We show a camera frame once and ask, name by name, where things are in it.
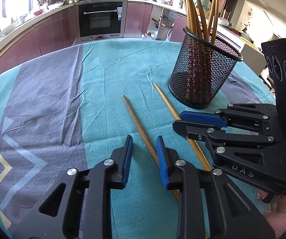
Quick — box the wooden chopstick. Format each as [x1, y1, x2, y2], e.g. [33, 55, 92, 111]
[211, 0, 219, 45]
[181, 0, 200, 36]
[207, 0, 216, 33]
[185, 0, 204, 38]
[183, 0, 197, 34]
[154, 83, 212, 171]
[197, 0, 209, 41]
[121, 94, 180, 202]

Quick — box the right hand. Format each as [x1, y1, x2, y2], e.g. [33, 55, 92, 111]
[257, 189, 268, 200]

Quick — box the pink sleeved right forearm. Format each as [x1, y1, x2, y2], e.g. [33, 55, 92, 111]
[264, 193, 286, 238]

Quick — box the black built-in oven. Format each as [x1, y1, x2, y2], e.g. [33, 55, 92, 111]
[75, 0, 127, 43]

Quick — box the black mesh utensil holder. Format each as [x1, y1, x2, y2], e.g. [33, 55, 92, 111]
[168, 27, 243, 109]

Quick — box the teal covered appliance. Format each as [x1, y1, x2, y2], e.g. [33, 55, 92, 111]
[193, 0, 212, 13]

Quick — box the teal and grey tablecloth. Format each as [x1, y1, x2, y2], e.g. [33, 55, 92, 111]
[0, 39, 276, 239]

